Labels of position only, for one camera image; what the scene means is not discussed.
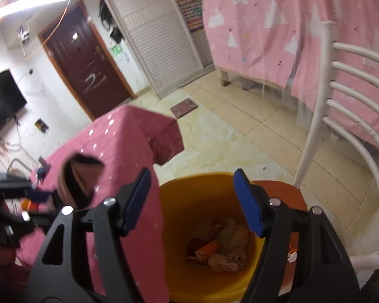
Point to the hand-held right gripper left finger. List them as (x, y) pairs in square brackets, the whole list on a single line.
[(135, 202)]

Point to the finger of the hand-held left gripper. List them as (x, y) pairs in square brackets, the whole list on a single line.
[(41, 195), (45, 216)]

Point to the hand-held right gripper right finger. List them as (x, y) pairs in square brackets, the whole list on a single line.
[(249, 202)]

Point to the beige wad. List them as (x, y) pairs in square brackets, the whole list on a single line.
[(233, 236)]

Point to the yellow plastic bin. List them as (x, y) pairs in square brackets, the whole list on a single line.
[(183, 211)]

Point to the pale paper wad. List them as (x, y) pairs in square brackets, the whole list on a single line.
[(227, 262)]

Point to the pink star-print tablecloth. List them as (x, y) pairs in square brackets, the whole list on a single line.
[(126, 139)]

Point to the white orange paper scrap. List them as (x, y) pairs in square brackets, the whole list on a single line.
[(292, 255)]

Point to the black flat television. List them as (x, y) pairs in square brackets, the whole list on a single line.
[(3, 97)]

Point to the red floor mat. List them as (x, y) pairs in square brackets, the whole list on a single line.
[(183, 108)]

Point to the white slatted chair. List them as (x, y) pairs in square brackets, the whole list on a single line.
[(319, 101)]

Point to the dark brown door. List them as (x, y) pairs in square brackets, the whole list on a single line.
[(85, 63)]

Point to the pink tree-print curtain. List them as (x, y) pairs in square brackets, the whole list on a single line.
[(265, 38)]

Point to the white louvred wardrobe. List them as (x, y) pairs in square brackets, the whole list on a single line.
[(158, 38)]

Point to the small black hanging bag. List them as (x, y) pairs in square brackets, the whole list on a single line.
[(116, 34)]

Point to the colourful grid chart poster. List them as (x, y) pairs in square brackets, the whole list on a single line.
[(189, 9)]

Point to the grey metal chair frame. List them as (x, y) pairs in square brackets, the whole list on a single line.
[(15, 164)]

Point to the white security camera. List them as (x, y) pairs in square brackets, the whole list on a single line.
[(24, 34)]

